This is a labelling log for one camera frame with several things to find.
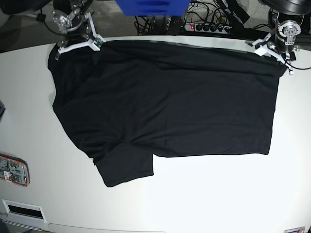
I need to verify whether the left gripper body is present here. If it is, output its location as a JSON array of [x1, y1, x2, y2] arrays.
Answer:
[[267, 20, 301, 57]]

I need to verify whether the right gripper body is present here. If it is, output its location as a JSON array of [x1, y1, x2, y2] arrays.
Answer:
[[52, 7, 91, 40]]

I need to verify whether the black T-shirt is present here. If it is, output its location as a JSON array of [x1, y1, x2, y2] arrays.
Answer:
[[48, 40, 286, 187]]

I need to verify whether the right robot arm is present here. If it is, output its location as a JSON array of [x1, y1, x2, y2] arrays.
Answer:
[[52, 0, 105, 60]]

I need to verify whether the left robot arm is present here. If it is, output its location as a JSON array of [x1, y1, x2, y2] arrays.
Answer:
[[247, 0, 311, 75]]

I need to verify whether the black chair caster wheel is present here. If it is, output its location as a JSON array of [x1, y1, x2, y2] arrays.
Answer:
[[36, 13, 46, 23]]

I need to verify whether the blue plastic bin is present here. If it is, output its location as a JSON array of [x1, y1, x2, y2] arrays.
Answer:
[[116, 0, 190, 16]]

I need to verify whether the black power adapter brick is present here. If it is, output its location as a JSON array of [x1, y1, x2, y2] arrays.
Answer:
[[226, 0, 250, 23]]

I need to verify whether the white power strip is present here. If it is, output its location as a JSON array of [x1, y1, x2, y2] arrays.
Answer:
[[184, 23, 231, 34]]

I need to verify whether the black remote control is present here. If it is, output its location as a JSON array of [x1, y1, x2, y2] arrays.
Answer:
[[167, 16, 184, 35]]

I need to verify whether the dark device at left edge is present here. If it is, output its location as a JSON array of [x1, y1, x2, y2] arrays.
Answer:
[[0, 101, 5, 120]]

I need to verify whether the sticker card at bottom edge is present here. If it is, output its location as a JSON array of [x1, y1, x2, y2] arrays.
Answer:
[[284, 227, 305, 233]]

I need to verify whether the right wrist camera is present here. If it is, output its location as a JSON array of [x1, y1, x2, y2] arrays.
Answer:
[[90, 36, 106, 51]]

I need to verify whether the white table cable grommet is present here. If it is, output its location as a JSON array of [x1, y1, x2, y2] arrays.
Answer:
[[1, 199, 47, 222]]

